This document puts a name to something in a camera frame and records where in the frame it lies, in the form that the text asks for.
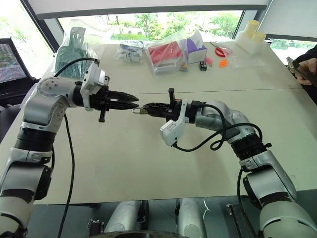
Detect clear bag around dustpan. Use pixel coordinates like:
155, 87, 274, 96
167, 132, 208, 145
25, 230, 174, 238
50, 18, 105, 80

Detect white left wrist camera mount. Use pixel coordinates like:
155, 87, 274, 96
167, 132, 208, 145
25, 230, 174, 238
79, 61, 110, 112

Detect red box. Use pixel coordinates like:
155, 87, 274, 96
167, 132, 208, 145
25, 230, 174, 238
148, 41, 182, 68

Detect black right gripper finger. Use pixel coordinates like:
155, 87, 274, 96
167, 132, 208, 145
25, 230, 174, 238
145, 102, 170, 110
142, 107, 169, 117

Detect bag of blue white items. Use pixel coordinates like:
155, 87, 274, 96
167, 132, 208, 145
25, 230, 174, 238
113, 40, 147, 64

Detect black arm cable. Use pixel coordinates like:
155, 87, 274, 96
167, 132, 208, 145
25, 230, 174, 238
51, 57, 101, 238
172, 100, 264, 214

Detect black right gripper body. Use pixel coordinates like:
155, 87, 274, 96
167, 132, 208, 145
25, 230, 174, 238
164, 88, 184, 122

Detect green plastic dustpan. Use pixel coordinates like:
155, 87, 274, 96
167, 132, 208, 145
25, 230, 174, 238
55, 26, 93, 77

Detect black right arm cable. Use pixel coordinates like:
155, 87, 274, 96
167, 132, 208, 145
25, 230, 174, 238
172, 100, 264, 214

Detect small brass padlock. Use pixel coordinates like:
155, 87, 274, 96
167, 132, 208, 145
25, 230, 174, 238
132, 107, 149, 116

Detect black mesh office chair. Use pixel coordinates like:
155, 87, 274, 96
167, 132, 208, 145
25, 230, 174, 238
0, 37, 40, 111

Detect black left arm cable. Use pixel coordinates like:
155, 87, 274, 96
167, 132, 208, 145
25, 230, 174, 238
51, 57, 101, 238

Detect grey metal bracket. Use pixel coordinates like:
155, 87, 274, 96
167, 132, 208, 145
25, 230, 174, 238
226, 202, 257, 238

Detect thin white wire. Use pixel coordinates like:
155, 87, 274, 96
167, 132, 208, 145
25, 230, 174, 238
202, 199, 211, 220

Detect flat clear plastic bag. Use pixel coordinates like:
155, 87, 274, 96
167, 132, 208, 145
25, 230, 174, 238
222, 42, 266, 69

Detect clear bag with red box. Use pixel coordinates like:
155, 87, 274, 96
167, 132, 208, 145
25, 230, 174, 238
145, 29, 208, 78

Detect bystander hand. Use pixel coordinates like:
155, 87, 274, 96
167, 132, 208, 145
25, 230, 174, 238
296, 59, 317, 86

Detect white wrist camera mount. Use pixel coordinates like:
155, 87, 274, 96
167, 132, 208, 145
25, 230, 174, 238
159, 100, 188, 147
79, 61, 110, 112

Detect cream plastic cylinder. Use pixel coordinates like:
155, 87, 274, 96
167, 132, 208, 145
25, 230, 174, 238
245, 20, 261, 38
252, 31, 266, 43

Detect red handled scissors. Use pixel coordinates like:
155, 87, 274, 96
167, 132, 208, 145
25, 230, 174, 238
210, 41, 233, 58

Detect bystander black sleeve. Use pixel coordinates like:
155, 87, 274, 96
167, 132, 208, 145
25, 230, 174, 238
292, 44, 317, 65

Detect silver robot leg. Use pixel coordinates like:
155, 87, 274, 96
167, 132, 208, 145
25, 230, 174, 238
176, 197, 207, 238
103, 200, 150, 234

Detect white roller blind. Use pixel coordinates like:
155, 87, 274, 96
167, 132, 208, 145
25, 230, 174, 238
36, 0, 273, 20

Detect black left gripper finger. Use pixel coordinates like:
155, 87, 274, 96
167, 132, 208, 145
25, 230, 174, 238
108, 90, 140, 102
108, 99, 138, 111

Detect dark smartphone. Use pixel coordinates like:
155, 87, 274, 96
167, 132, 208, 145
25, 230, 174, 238
286, 56, 302, 74

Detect purple and white tissue box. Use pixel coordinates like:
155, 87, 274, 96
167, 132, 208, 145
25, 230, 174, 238
185, 37, 208, 64

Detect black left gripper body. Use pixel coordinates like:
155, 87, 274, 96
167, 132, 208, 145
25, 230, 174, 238
89, 85, 111, 123

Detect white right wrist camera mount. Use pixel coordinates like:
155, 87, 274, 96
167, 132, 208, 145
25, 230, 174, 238
159, 100, 188, 147

